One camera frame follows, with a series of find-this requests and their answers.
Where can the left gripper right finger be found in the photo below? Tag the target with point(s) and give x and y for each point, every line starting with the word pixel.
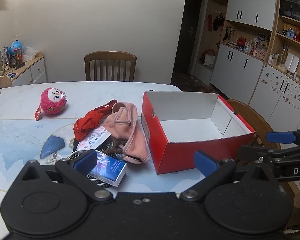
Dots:
pixel 215 173

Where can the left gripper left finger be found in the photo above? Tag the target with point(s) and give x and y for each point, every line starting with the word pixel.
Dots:
pixel 75 173

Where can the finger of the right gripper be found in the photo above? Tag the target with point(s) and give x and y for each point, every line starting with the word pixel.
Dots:
pixel 291 137
pixel 250 153

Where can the white sticker pack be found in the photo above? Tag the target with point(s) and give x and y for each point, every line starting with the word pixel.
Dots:
pixel 94 139

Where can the blue small carton box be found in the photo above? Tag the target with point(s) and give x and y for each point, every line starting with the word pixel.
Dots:
pixel 108 169

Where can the red cloth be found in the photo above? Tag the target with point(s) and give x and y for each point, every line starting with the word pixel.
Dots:
pixel 92 120

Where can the red cardboard shoe box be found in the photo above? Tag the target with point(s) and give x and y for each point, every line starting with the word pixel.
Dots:
pixel 177 124

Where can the pink fleece garment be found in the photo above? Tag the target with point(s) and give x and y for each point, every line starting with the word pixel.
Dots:
pixel 123 126

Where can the black mesh dotted fabric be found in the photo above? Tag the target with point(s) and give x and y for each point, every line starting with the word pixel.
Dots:
pixel 106 147

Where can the wooden chair at right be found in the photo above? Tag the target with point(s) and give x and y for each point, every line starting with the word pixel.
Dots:
pixel 260 126

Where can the wooden chair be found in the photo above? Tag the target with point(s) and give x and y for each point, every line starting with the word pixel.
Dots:
pixel 260 126
pixel 110 65

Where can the pink plush owl toy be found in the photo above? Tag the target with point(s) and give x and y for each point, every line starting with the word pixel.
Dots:
pixel 52 102

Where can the white wooden sideboard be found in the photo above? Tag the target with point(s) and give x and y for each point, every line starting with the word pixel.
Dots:
pixel 32 73

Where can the wooden chair at back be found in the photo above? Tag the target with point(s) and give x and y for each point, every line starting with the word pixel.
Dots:
pixel 110 65

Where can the white wall cabinet unit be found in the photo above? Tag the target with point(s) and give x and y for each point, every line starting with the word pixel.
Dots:
pixel 250 51

